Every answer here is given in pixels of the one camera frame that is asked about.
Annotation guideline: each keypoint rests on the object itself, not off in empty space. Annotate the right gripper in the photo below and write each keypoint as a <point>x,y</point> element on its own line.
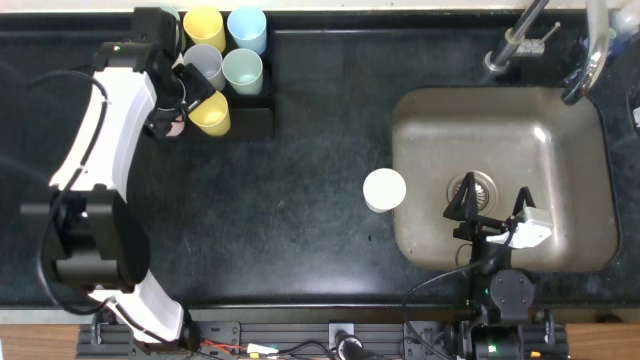
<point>475,230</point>

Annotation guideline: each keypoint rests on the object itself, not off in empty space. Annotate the yellow cup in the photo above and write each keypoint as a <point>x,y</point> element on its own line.
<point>202,22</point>
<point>212,117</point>

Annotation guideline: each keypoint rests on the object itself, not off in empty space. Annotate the pink cup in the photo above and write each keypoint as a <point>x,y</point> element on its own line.
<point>176,130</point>

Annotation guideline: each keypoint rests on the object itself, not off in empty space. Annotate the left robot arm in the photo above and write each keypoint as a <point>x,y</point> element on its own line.
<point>115,125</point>

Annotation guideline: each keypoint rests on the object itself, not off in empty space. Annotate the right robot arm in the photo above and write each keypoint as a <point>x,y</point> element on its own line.
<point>510,290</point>

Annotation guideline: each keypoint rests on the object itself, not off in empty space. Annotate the steel sink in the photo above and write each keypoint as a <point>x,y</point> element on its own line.
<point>550,165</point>

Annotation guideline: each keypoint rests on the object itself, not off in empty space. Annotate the steel tap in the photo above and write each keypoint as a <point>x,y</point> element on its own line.
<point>505,47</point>

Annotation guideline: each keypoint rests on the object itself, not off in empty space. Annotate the blue soap bottle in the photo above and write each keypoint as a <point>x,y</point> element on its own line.
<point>627,20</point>

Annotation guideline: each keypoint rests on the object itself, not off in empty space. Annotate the black tray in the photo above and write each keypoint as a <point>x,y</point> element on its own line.
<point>250,125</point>

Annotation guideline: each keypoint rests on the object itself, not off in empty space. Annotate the green cup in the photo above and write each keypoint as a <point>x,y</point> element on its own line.
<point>173,10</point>
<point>242,70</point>

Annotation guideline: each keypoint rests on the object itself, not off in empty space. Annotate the blue cup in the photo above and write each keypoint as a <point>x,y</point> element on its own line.
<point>246,25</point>

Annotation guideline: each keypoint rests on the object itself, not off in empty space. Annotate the grey cup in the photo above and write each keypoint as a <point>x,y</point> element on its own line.
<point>205,57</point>

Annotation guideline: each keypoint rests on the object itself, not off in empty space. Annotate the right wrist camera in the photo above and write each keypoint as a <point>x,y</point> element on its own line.
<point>530,227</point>

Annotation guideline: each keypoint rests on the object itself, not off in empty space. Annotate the mounting rail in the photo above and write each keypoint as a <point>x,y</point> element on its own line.
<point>380,335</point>

